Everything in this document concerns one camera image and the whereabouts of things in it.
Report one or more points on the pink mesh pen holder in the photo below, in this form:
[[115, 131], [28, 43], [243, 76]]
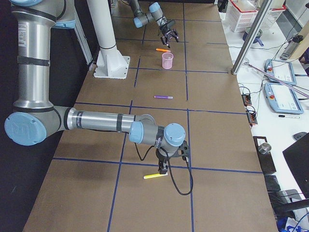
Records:
[[167, 60]]

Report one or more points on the far black orange connector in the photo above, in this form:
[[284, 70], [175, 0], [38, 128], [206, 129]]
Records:
[[246, 99]]

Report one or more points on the black monitor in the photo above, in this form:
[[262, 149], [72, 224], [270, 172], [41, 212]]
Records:
[[297, 159]]

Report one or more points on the far blue teach pendant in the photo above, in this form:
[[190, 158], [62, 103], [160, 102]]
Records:
[[281, 70]]

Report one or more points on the black orange connector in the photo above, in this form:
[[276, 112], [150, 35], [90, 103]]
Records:
[[246, 99], [251, 116]]

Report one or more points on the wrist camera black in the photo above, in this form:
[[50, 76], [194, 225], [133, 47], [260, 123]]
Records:
[[184, 151], [170, 23]]

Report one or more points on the purple highlighter pen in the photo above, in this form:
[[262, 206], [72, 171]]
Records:
[[163, 97]]

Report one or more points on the small metal cup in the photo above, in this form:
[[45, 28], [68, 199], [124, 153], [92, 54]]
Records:
[[264, 148]]

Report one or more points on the black computer mouse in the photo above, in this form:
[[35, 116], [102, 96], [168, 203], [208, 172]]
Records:
[[299, 135]]

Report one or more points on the black marker on desk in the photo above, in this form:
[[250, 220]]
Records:
[[289, 116]]

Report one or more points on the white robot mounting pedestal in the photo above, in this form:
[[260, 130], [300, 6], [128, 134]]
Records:
[[110, 63]]

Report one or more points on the near blue teach pendant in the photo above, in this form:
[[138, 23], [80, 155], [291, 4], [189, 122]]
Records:
[[282, 99]]

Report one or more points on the yellow highlighter pen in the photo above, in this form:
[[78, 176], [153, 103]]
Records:
[[151, 176]]

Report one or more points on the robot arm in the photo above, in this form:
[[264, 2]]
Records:
[[155, 14], [30, 163]]

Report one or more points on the near black orange connector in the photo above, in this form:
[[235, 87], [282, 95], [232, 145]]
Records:
[[251, 116]]

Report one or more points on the orange highlighter pen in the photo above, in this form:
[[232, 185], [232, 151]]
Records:
[[162, 50]]

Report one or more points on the white red plastic basket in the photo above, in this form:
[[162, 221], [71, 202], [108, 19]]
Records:
[[240, 14]]

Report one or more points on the aluminium frame post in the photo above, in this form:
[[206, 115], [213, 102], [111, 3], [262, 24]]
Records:
[[251, 36]]

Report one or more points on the black box on desk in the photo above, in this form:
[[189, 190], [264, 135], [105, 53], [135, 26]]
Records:
[[266, 161]]

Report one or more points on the blue teach pendant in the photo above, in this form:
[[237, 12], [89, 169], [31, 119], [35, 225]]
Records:
[[282, 99], [281, 70]]

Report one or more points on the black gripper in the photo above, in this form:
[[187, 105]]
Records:
[[161, 156], [165, 31]]

